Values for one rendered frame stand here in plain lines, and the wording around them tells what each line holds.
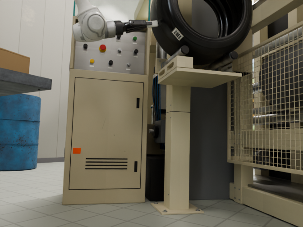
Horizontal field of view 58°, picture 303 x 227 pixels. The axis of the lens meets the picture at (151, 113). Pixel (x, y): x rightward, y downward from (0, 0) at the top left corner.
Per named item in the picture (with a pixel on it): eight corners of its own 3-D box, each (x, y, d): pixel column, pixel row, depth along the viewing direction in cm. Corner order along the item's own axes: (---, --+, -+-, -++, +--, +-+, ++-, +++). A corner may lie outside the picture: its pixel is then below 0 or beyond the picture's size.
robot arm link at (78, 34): (103, 41, 147) (107, 38, 134) (74, 45, 143) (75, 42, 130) (100, 20, 144) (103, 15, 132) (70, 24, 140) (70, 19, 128)
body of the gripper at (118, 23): (113, 17, 138) (131, 15, 141) (112, 24, 146) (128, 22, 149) (117, 32, 138) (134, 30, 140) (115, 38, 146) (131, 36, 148)
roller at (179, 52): (160, 64, 172) (166, 61, 174) (163, 70, 173) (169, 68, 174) (179, 47, 139) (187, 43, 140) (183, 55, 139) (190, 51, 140)
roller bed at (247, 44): (218, 77, 198) (218, 37, 201) (236, 79, 202) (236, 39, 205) (232, 70, 179) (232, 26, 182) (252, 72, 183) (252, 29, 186)
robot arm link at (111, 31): (101, 24, 145) (112, 23, 147) (104, 41, 145) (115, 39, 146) (102, 17, 136) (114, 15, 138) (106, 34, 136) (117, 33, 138)
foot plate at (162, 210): (150, 204, 186) (150, 201, 186) (187, 202, 192) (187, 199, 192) (161, 215, 160) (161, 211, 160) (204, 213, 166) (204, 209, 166)
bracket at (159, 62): (154, 74, 174) (155, 59, 175) (212, 79, 183) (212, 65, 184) (156, 73, 170) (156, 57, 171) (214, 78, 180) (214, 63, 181)
